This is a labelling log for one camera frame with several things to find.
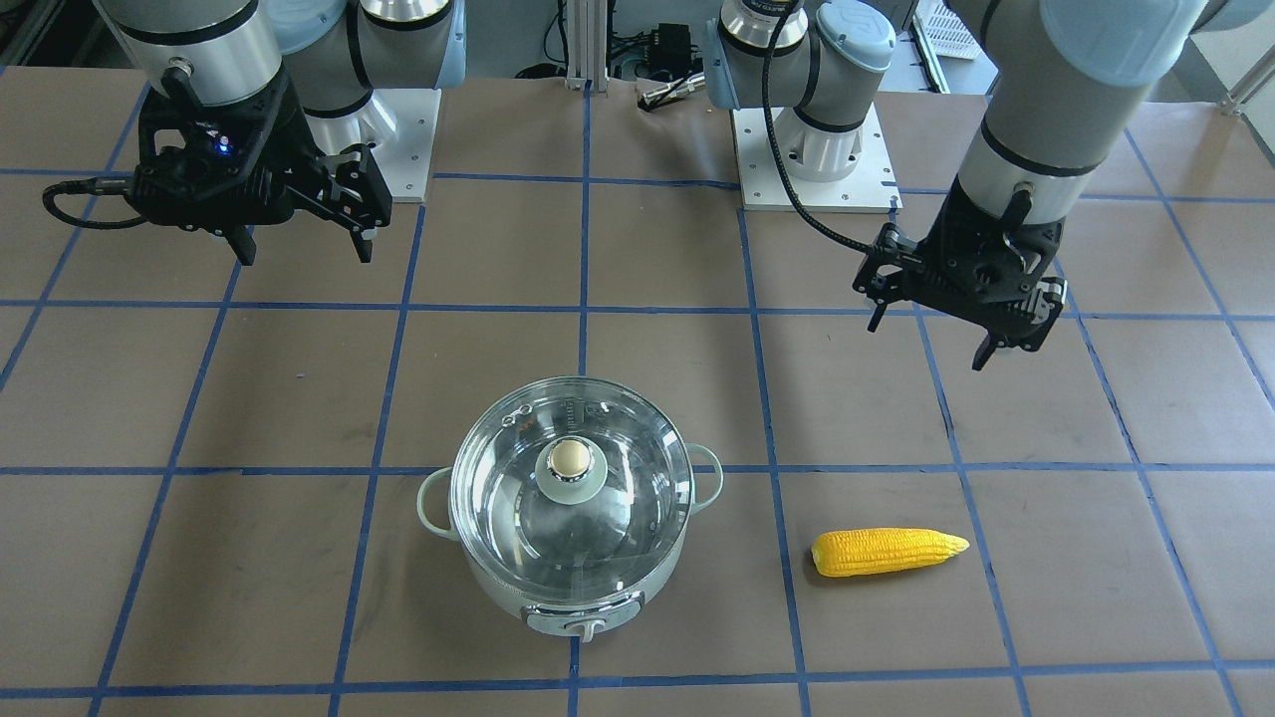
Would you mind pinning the pale green cooking pot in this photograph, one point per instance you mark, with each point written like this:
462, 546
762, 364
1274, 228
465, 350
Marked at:
573, 588

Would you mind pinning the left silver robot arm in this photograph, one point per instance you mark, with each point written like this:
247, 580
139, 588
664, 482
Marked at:
1070, 76

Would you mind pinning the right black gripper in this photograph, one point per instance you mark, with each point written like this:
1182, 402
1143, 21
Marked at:
296, 132

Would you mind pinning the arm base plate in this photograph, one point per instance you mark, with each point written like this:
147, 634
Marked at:
397, 124
830, 172

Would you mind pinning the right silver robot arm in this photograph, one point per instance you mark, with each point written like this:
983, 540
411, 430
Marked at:
335, 52

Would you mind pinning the black power adapter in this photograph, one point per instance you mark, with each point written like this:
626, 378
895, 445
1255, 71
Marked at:
670, 49

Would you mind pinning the yellow corn cob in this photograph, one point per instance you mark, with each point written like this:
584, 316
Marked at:
882, 551

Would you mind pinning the glass pot lid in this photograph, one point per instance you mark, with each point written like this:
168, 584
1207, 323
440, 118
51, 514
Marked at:
571, 476

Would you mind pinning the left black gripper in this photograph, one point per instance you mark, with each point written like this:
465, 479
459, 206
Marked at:
944, 235

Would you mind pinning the aluminium frame post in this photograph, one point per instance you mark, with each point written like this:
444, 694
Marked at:
588, 38

